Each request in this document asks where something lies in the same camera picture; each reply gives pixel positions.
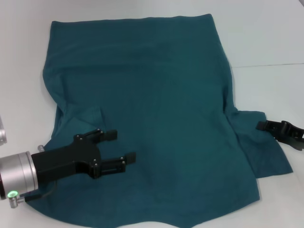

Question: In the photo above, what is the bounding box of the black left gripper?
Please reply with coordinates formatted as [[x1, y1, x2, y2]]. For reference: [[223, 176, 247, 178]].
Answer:
[[30, 128, 137, 185]]

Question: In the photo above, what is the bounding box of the left gripper cable with plugs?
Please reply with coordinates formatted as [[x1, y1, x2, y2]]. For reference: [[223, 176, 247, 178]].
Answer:
[[9, 144, 59, 209]]

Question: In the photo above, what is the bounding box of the teal blue shirt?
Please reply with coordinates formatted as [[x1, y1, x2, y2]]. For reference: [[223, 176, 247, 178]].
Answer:
[[26, 13, 294, 228]]

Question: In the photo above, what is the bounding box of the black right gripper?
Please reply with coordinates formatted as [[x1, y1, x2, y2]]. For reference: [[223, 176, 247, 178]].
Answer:
[[256, 120, 304, 151]]

